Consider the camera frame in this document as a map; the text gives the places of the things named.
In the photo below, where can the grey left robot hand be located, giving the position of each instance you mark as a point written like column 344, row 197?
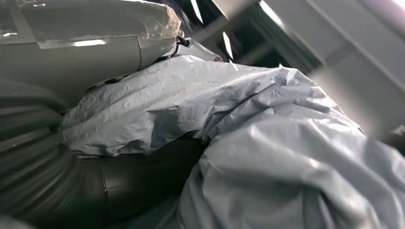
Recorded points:
column 79, row 53

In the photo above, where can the grey courier bag parcel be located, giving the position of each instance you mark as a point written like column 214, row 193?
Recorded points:
column 253, row 142

